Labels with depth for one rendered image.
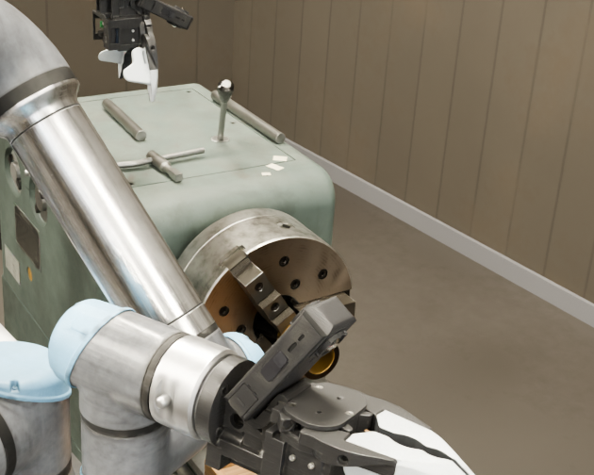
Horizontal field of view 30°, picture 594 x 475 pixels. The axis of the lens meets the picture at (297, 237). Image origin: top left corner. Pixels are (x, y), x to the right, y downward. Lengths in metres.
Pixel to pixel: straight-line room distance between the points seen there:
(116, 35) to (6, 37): 0.91
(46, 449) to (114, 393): 0.37
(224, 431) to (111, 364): 0.10
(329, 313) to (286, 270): 1.11
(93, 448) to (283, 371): 0.21
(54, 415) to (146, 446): 0.32
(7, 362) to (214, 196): 0.83
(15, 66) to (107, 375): 0.31
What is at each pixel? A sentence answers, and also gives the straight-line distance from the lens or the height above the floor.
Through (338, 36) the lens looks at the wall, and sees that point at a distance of 5.11.
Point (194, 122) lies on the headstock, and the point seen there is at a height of 1.25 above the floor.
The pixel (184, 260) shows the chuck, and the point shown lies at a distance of 1.94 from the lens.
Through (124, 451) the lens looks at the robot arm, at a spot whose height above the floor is 1.49.
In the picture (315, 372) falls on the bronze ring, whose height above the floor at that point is 1.06.
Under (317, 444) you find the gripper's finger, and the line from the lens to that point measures 0.80.
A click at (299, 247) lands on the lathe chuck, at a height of 1.21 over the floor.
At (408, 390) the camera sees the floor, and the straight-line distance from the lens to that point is 3.78.
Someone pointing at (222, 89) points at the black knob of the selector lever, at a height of 1.39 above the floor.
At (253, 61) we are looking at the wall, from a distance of 5.67.
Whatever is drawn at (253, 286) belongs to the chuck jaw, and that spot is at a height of 1.18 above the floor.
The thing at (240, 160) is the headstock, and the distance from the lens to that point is 2.13.
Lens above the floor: 2.06
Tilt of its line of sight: 26 degrees down
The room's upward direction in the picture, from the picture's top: 4 degrees clockwise
